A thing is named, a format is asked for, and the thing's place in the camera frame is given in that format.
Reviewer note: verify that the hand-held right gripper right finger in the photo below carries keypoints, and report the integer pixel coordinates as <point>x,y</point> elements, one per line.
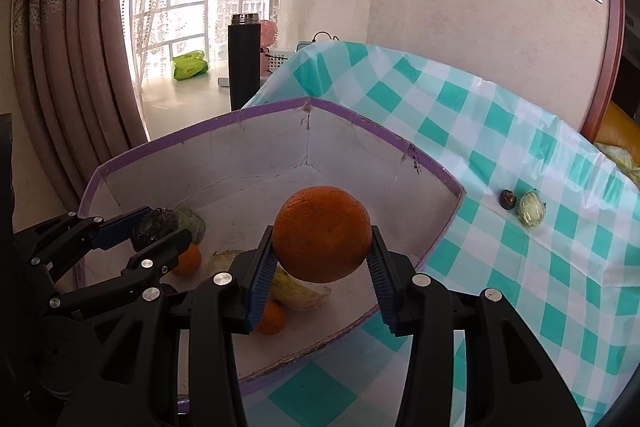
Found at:
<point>382,287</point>

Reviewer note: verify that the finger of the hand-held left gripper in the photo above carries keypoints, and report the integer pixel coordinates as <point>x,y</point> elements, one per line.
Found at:
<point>160,252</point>
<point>117,229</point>

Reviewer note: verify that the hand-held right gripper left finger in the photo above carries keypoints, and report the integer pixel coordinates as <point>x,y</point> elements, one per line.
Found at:
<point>260,287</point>

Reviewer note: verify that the wrinkled dark fruit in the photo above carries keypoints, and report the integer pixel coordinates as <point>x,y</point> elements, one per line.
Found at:
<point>155,226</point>

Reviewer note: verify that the small mandarin orange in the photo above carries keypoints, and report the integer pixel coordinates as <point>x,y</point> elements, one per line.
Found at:
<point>189,261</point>
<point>272,321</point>

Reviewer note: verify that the large yellow fruit half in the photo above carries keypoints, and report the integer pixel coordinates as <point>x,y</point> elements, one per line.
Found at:
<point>297,294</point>

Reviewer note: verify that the green fruit half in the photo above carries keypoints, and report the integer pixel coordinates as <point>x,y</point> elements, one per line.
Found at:
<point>194,224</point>

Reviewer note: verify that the small yellow fruit half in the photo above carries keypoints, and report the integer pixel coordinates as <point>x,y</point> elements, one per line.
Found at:
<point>220,263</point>

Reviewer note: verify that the large orange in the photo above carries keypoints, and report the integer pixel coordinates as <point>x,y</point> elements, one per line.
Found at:
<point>322,234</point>

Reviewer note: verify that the purple cardboard box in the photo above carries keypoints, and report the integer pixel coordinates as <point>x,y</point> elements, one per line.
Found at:
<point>250,157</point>

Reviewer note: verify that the teal white checked tablecloth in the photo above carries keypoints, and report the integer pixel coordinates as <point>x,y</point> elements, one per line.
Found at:
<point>450,157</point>

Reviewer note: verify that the small dark round fruit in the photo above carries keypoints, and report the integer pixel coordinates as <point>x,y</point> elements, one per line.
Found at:
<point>508,198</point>

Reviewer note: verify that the wrapped pale cabbage half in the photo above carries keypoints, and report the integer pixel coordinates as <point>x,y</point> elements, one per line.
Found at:
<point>531,209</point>

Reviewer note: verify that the green packet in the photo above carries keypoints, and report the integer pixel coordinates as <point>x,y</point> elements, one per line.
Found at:
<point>189,66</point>

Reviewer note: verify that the brown curtain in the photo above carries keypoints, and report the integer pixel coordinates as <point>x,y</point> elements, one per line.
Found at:
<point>65,57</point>

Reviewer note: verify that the black thermos bottle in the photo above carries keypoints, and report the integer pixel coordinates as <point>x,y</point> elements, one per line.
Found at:
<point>244,62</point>

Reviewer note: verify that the white plastic basket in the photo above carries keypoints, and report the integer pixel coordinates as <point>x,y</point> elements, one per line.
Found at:
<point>275,61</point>

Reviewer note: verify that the window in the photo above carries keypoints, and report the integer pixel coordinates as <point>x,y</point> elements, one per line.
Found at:
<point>190,12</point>

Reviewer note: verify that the pink desk fan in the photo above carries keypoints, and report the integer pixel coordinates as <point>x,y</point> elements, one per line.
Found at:
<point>269,34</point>

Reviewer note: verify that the orange cushion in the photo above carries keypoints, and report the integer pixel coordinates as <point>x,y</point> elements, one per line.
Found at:
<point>620,124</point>

